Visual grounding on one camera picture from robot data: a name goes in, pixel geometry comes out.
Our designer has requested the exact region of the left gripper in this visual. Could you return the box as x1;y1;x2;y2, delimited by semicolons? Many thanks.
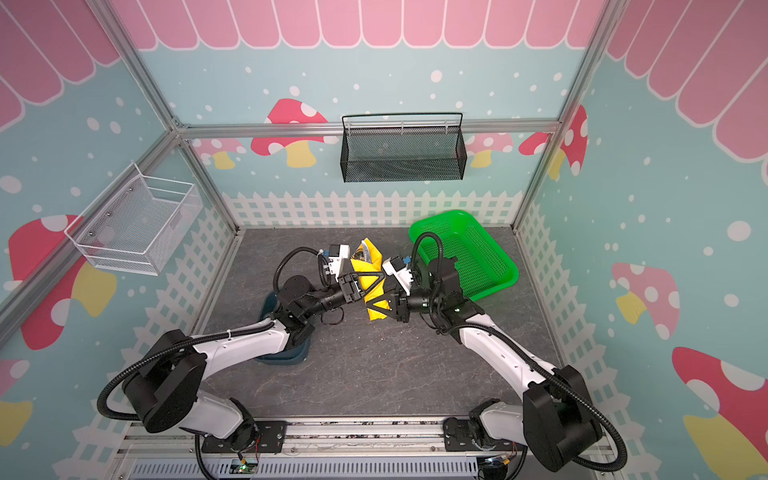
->
301;273;386;320

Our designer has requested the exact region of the yellow paper napkin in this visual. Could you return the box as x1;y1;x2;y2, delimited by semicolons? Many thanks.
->
351;238;390;321

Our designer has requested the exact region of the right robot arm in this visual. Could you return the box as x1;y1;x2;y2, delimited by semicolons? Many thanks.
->
362;257;628;472

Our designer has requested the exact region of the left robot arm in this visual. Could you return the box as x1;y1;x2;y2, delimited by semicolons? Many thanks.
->
97;260;385;449

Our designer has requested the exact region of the dark teal plastic tray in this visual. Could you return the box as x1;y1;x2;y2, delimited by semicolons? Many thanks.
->
255;292;310;366

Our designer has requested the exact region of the black wire mesh basket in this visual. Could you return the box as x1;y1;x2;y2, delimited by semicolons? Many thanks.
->
340;112;468;183

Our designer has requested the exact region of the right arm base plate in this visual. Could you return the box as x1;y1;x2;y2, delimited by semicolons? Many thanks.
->
442;417;520;452

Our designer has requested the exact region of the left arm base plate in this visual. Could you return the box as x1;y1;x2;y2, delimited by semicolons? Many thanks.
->
202;420;288;453

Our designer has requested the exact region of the white wire mesh basket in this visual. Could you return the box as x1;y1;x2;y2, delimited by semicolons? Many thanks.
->
64;163;203;276

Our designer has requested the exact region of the white vented cable duct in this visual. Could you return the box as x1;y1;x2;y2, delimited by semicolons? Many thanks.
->
128;458;481;480

